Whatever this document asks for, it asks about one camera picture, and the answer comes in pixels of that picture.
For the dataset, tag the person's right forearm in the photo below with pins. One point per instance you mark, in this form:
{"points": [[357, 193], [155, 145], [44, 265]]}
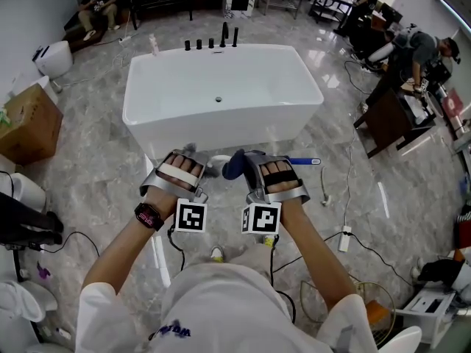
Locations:
{"points": [[312, 248]]}

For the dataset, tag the person's white shoe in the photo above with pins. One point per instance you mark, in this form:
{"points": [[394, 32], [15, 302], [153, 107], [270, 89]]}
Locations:
{"points": [[217, 253], [269, 240]]}

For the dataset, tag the person's right hand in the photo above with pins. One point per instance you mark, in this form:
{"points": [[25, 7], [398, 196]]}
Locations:
{"points": [[278, 167]]}

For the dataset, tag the white pink bottle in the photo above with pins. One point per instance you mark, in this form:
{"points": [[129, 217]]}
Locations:
{"points": [[153, 44]]}

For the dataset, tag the white bathtub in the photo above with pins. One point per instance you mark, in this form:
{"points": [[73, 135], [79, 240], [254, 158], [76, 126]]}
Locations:
{"points": [[184, 86]]}

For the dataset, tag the person's left hand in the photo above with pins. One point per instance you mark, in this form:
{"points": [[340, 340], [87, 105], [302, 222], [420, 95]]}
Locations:
{"points": [[183, 163]]}

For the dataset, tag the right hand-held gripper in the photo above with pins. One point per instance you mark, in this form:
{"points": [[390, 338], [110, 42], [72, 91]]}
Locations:
{"points": [[263, 219]]}

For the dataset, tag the white power strip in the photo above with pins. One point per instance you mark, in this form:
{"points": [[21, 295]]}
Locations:
{"points": [[344, 238], [125, 39]]}

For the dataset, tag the white box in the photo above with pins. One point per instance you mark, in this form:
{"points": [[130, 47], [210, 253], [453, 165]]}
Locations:
{"points": [[427, 311]]}

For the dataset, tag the dark wooden cabinet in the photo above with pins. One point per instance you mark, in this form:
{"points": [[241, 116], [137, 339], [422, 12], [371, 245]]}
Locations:
{"points": [[390, 120]]}

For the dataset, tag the person's beige trouser leg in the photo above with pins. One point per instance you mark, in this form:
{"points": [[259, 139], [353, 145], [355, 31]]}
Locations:
{"points": [[250, 256]]}

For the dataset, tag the tall black tub faucet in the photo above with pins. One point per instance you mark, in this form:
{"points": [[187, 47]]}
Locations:
{"points": [[224, 34]]}

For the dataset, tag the black smart watch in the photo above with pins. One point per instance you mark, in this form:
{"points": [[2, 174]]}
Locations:
{"points": [[149, 216]]}

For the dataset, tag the person's left forearm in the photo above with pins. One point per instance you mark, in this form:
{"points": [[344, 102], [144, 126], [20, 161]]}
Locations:
{"points": [[125, 245]]}

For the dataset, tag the brown cardboard box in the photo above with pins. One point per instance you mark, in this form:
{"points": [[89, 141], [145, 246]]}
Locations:
{"points": [[31, 127]]}

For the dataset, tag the white toilet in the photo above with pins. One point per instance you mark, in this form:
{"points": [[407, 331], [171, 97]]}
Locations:
{"points": [[22, 300], [55, 59]]}

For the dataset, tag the person's white shirt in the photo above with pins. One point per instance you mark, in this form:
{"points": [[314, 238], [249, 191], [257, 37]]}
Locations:
{"points": [[221, 307]]}

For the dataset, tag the black tub faucet knob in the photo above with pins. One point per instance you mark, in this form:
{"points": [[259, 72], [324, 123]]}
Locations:
{"points": [[199, 43], [187, 45], [211, 42]]}

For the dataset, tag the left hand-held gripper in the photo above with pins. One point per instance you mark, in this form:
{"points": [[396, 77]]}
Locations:
{"points": [[191, 215]]}

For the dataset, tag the blue toilet brush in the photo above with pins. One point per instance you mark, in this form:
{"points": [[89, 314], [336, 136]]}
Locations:
{"points": [[234, 165]]}

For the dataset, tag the black hand shower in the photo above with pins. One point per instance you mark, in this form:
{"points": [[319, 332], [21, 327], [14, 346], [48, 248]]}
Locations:
{"points": [[235, 37]]}

